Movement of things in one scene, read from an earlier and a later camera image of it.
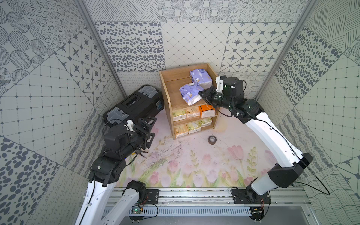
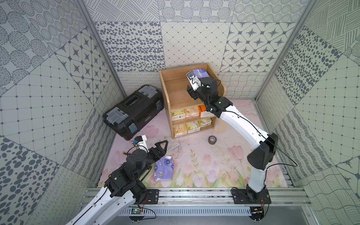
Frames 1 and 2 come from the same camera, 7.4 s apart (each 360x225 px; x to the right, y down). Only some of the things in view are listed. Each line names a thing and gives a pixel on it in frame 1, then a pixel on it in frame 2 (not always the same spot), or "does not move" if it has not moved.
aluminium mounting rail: (221, 197) does not move
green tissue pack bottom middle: (194, 127) does not move
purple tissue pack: (190, 93) -> (163, 169)
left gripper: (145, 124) -> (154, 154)
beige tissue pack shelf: (193, 112) does not move
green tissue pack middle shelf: (179, 115) does not move
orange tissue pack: (206, 110) does not move
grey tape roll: (212, 139) does not move
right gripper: (209, 92) -> (193, 93)
